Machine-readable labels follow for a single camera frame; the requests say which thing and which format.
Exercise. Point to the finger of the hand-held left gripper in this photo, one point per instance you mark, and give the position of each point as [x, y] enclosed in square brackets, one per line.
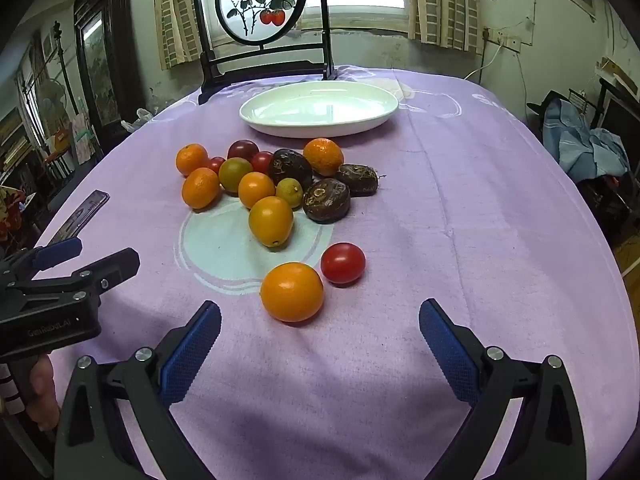
[112, 265]
[57, 252]

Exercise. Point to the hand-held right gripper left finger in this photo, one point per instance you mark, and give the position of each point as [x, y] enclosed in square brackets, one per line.
[192, 355]

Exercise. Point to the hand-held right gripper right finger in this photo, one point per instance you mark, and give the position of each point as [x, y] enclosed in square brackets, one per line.
[447, 355]

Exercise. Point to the green orange tomato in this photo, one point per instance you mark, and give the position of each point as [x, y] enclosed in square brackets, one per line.
[235, 175]

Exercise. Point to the yellow oval kumquat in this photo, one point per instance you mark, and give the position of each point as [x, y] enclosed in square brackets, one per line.
[271, 221]

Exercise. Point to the dark red tomato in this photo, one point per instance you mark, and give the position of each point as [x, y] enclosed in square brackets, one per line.
[243, 150]

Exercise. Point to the small green yellow citrus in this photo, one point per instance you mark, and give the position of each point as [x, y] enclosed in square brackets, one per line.
[289, 193]

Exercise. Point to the dark purple passion fruit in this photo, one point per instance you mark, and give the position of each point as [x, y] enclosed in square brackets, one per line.
[290, 167]
[326, 200]
[358, 178]

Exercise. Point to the white oval plate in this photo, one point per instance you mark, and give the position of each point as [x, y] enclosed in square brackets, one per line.
[320, 105]

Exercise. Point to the person's left hand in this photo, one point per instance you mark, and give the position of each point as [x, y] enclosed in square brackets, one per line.
[44, 392]

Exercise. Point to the dark smartphone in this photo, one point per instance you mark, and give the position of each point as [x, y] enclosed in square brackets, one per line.
[80, 217]

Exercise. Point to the purple printed tablecloth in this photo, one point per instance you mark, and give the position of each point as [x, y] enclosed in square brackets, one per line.
[450, 210]

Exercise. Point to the white plastic bag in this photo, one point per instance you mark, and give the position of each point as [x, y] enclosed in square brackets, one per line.
[137, 120]

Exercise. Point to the white standing fan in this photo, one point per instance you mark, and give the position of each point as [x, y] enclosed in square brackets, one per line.
[52, 97]

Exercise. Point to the dark wooden framed cabinet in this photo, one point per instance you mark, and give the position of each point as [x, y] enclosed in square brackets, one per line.
[100, 70]

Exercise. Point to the black pole stand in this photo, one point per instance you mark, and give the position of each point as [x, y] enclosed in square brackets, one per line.
[57, 35]

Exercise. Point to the light blue cloth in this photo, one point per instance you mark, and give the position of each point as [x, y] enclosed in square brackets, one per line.
[575, 140]

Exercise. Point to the beige checked curtain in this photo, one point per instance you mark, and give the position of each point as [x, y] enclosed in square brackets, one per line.
[440, 5]
[175, 20]

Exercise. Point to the black hat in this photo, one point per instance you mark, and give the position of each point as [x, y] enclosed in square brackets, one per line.
[545, 105]

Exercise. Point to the white wall socket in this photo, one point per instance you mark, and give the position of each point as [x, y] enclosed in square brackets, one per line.
[502, 40]

